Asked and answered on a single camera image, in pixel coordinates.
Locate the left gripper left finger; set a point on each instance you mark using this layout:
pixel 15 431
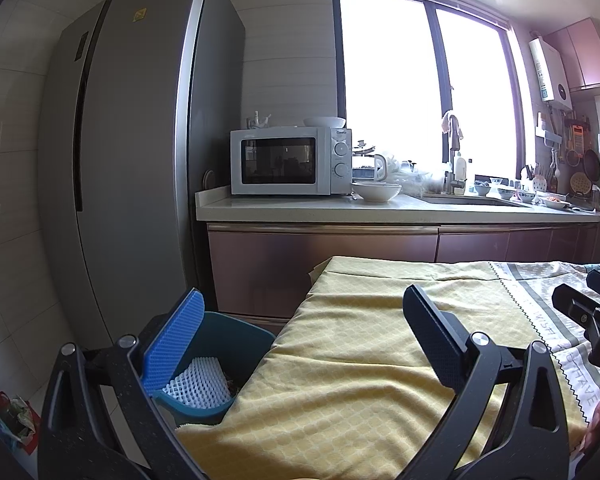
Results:
pixel 165 351

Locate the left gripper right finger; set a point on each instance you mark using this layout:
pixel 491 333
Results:
pixel 441 336

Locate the blue plastic trash bin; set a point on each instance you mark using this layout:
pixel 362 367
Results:
pixel 238 345

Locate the kitchen window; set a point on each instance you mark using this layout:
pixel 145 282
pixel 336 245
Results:
pixel 402 64

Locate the yellow quilted tablecloth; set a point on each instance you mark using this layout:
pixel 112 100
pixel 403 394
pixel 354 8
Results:
pixel 345 391

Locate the hanging frying pan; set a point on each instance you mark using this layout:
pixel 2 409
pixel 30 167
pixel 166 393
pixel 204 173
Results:
pixel 591 165

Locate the white ceramic bowl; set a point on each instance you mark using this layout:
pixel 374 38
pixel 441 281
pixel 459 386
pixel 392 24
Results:
pixel 376 192

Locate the teal basket of clutter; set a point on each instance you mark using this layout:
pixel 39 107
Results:
pixel 19 424

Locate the electric glass kettle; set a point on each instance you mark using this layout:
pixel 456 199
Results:
pixel 367 164

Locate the white microwave oven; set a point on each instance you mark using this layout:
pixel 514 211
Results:
pixel 292 161

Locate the white water heater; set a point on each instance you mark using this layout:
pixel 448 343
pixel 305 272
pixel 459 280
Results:
pixel 550 71

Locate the silver refrigerator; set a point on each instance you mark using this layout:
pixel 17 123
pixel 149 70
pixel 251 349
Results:
pixel 138 105

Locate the pink wall cabinet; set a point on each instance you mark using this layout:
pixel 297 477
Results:
pixel 579 47

